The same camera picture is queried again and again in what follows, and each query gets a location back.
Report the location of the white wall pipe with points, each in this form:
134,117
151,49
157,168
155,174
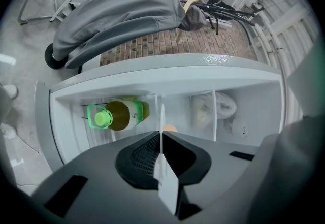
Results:
273,40

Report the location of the white refrigerator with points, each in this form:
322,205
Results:
177,73

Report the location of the clear plastic food bag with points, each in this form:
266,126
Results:
203,113

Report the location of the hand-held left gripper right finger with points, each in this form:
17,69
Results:
218,167

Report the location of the brown egg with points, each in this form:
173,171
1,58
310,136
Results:
170,129

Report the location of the white plastic bag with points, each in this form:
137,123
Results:
226,106

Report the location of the person's white shoe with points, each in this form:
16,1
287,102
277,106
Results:
10,91
8,131

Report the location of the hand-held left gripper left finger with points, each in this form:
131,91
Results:
101,192

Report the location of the grey hooded garment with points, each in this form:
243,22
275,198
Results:
122,14

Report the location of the green tea bottle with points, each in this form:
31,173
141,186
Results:
122,116

